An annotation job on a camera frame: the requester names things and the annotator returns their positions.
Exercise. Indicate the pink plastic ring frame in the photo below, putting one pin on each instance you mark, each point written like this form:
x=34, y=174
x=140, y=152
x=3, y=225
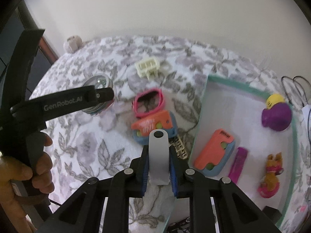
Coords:
x=148, y=102

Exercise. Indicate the white tag with hole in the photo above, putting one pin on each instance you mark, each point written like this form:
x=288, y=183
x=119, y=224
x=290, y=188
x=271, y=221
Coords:
x=159, y=157

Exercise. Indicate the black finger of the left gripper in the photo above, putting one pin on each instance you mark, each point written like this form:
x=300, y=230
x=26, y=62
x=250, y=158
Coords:
x=57, y=104

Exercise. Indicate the orange blue toy in tray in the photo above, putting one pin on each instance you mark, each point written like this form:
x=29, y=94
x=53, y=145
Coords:
x=215, y=153

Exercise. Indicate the round clear bead tin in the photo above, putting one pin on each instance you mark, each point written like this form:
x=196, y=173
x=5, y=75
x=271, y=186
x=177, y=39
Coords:
x=99, y=81

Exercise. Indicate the black remote control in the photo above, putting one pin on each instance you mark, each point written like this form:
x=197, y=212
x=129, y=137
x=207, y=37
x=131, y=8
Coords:
x=182, y=226

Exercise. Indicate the orange blue toy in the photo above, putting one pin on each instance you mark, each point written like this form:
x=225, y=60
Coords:
x=215, y=153
x=163, y=119

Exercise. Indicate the orange pink figurine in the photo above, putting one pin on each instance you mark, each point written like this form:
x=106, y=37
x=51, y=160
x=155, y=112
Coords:
x=270, y=184

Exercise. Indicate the clear plastic bag clutter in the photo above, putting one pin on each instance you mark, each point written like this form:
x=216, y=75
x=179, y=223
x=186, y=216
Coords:
x=301, y=221

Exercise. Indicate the green-rimmed white tray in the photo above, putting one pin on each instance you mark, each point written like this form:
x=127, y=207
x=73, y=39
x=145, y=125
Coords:
x=237, y=108

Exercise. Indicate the cream plastic toy chair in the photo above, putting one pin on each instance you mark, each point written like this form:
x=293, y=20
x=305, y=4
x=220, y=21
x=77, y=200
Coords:
x=148, y=67

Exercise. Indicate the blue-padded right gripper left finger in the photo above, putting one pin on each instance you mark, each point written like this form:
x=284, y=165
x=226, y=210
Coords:
x=102, y=205

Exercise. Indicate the purple vase toy yellow base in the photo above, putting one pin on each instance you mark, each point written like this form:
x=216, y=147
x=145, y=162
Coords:
x=277, y=115

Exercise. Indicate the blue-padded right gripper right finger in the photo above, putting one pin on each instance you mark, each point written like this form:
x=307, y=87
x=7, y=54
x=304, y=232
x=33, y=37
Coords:
x=215, y=205

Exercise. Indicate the person's left hand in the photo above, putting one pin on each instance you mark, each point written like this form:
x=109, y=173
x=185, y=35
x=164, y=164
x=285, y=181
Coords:
x=12, y=169

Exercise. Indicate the beige round knob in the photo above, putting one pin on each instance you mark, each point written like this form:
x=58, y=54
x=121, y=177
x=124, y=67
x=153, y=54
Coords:
x=72, y=44

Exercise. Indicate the magenta comb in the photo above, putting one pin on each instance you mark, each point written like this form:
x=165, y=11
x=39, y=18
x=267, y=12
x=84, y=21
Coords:
x=238, y=164

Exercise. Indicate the floral grey white cloth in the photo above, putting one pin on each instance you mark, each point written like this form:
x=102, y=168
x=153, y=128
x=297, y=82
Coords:
x=102, y=145

